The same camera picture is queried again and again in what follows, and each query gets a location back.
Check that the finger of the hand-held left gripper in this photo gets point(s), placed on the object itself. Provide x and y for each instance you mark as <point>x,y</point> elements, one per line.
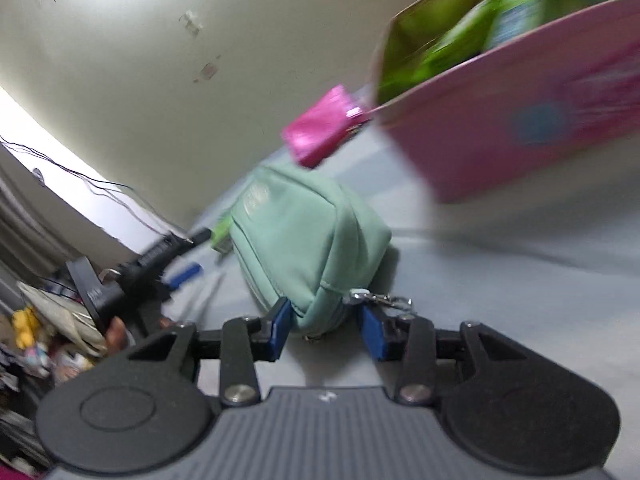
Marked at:
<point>185,275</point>
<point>165,252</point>

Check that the mint green pouch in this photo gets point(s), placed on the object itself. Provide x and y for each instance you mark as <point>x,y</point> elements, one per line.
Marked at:
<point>305,230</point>

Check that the shiny pink wallet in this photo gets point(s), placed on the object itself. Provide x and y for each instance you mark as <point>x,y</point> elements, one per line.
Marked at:
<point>317,127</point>

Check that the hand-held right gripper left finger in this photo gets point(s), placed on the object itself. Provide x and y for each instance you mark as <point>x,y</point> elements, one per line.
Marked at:
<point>277,330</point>

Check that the green toothpaste box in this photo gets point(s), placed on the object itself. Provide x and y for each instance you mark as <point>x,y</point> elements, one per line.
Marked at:
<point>517,5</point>

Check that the grey curtain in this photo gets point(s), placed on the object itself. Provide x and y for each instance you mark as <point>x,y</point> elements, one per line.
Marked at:
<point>20,220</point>

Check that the yellow plush toy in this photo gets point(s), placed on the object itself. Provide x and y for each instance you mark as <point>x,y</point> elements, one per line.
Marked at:
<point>25,327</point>

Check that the white paper bag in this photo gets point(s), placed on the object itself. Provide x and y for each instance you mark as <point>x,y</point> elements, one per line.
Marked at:
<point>65,315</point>

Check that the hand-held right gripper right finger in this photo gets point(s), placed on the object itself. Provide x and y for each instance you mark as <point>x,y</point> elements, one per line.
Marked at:
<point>372,335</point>

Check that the person's left hand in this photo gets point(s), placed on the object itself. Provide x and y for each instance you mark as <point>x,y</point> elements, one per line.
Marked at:
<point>116,335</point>

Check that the pink tin box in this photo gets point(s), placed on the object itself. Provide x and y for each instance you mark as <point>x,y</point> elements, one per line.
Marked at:
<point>500,125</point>

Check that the small green object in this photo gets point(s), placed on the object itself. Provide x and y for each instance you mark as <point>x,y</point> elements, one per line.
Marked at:
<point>220,235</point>

